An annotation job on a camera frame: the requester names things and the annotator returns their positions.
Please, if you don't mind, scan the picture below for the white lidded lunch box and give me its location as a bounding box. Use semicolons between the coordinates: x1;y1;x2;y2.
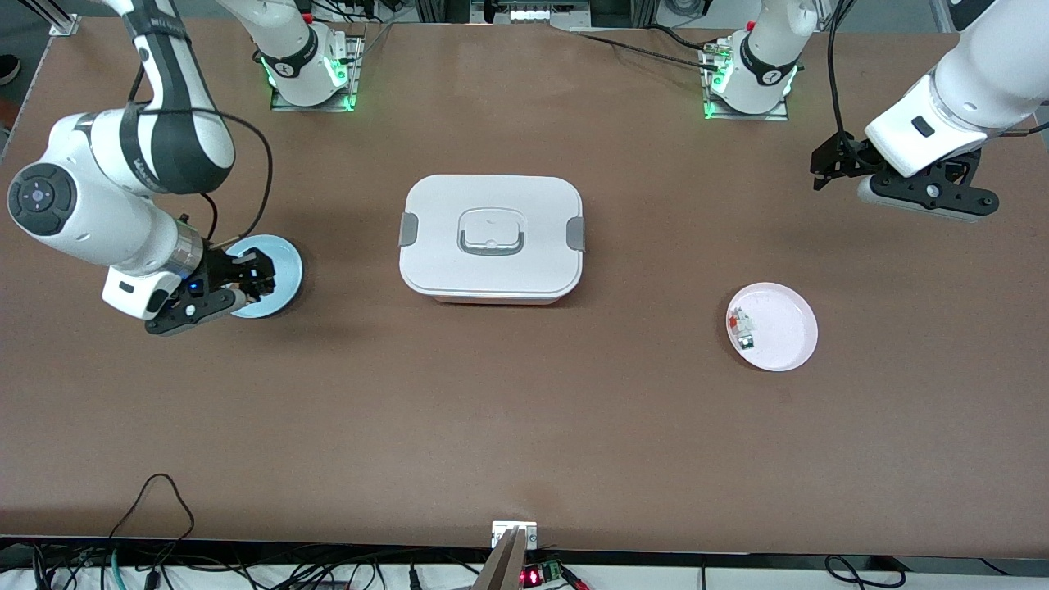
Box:
398;174;587;306

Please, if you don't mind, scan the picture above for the light blue round plate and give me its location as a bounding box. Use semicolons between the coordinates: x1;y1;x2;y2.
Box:
223;234;304;320

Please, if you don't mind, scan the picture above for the pale round plate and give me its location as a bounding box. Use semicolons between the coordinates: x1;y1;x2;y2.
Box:
725;283;819;373

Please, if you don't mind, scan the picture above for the white power strip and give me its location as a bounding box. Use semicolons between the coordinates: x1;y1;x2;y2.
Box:
471;0;593;25

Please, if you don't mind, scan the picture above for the circuit board with red display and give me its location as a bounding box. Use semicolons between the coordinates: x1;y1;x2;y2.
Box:
521;560;566;588

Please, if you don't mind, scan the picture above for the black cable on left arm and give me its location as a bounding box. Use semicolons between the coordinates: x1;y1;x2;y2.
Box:
826;0;857;157

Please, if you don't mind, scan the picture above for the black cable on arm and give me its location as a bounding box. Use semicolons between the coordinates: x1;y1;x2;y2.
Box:
123;61;274;247
826;0;857;157

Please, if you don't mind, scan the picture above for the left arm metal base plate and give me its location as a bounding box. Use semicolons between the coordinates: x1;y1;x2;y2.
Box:
701;41;792;122

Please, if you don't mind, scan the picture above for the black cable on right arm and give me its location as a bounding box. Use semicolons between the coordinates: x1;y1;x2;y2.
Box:
123;61;274;247

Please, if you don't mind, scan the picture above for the black looped cable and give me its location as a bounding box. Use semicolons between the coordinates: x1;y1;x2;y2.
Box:
107;473;198;566

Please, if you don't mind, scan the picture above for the green and white switch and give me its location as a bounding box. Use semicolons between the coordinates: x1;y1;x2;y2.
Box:
729;307;759;352

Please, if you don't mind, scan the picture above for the black cable across table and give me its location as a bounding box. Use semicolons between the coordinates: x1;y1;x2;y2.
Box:
570;29;722;70

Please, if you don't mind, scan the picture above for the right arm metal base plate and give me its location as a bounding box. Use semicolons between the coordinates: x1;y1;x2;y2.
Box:
270;31;366;112

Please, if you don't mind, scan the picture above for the aluminium frame profile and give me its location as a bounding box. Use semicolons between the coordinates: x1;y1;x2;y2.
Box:
20;0;80;38

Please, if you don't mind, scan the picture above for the white table edge bracket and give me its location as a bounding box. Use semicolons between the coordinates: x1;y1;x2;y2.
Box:
492;521;538;550

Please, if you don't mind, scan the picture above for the aluminium camera pole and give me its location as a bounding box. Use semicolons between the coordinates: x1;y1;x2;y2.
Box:
474;527;527;590

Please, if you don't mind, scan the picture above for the black coiled cable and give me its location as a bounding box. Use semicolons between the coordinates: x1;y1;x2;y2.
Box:
824;555;909;589

